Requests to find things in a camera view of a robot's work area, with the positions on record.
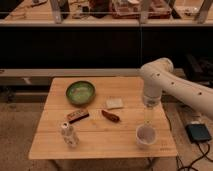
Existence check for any brown dried pepper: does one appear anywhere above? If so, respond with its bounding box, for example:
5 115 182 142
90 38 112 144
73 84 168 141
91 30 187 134
101 110 120 123

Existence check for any brown chocolate bar box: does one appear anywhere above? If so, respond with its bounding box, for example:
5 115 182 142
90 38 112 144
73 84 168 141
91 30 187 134
67 109 89 124

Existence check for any white sponge block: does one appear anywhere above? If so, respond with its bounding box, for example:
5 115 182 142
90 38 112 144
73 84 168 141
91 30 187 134
106 98 123 109

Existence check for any green ceramic bowl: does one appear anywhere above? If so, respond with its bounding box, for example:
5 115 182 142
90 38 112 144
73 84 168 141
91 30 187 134
66 81 96 106

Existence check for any black cable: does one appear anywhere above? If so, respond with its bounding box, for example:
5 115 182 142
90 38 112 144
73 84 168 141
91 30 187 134
175 141 213 171

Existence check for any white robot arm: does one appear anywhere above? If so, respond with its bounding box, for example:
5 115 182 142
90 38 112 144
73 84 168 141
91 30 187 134
139 58 213 120

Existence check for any black foot pedal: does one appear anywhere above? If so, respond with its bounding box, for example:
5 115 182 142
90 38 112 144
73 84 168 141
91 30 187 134
185 124 212 143

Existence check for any background shelf rack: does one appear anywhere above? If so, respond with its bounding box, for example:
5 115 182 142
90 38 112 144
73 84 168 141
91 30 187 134
0 0 213 27

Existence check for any white cup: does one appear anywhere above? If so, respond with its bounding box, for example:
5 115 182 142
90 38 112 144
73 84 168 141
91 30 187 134
135 124 156 149

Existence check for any wooden folding table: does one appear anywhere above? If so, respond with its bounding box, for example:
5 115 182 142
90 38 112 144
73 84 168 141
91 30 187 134
29 77 177 159

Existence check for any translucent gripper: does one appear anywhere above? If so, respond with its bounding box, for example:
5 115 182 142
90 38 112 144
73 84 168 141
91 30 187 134
143 96 159 125

